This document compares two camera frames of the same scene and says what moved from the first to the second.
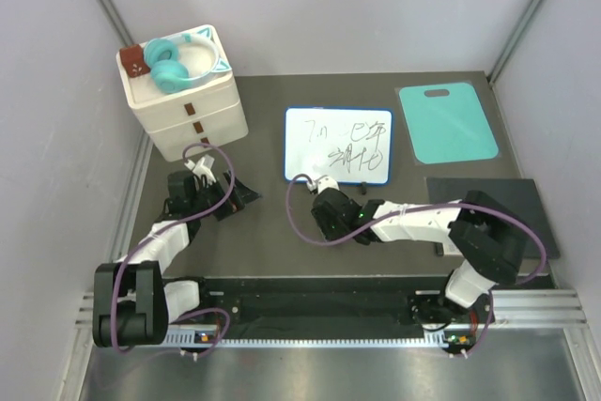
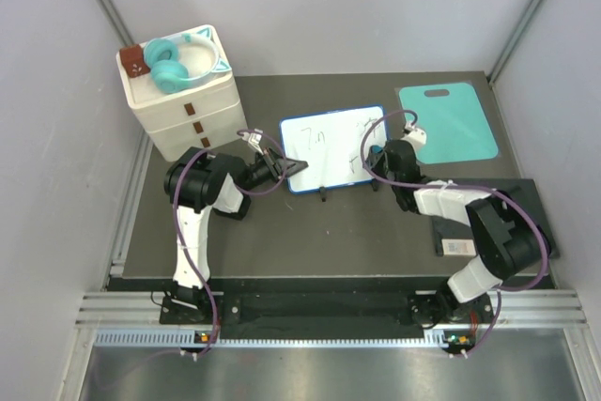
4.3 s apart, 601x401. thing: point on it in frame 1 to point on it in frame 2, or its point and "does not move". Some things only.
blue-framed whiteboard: (354, 145) does not move
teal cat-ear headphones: (169, 73) does not move
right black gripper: (323, 223) to (377, 163)
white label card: (450, 248) does not move
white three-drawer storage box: (208, 112) does not move
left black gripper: (241, 195) to (272, 163)
